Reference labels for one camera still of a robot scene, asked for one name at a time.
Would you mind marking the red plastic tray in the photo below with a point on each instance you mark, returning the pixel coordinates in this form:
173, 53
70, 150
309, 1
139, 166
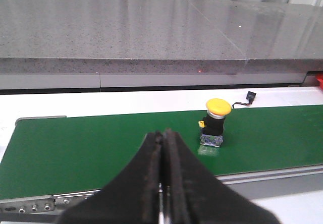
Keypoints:
319, 78

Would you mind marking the green conveyor belt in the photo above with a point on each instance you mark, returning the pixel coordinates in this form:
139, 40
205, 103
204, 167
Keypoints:
61, 155

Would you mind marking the aluminium conveyor frame rail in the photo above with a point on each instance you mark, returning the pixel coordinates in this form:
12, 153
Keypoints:
252, 185

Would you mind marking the left grey stone slab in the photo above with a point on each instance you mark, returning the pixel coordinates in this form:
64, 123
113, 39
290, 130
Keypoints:
112, 36

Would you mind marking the grey stone slab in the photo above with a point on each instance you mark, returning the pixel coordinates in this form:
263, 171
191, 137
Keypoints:
112, 36
283, 37

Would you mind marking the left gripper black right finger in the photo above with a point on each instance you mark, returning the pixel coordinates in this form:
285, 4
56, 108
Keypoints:
197, 196

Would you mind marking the right grey stone slab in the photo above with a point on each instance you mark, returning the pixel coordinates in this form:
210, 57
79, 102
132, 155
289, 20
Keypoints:
283, 37

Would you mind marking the small black connector with wire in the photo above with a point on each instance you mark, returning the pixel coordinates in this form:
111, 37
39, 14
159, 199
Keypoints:
250, 97

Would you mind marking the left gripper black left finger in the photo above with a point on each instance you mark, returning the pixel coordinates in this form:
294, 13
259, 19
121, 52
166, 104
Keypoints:
131, 197

